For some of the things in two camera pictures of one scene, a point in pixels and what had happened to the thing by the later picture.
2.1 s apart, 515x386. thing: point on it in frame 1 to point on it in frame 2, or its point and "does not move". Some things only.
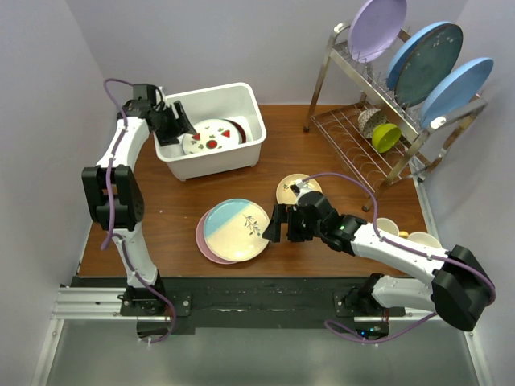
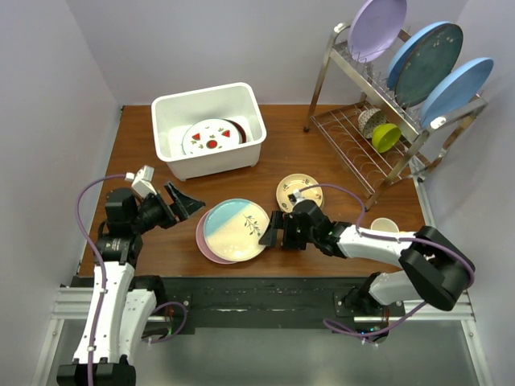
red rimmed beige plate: [241, 133] does not move
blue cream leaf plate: [233, 229] does not move
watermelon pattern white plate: [211, 135] does not move
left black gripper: [170, 137] to [184, 206]
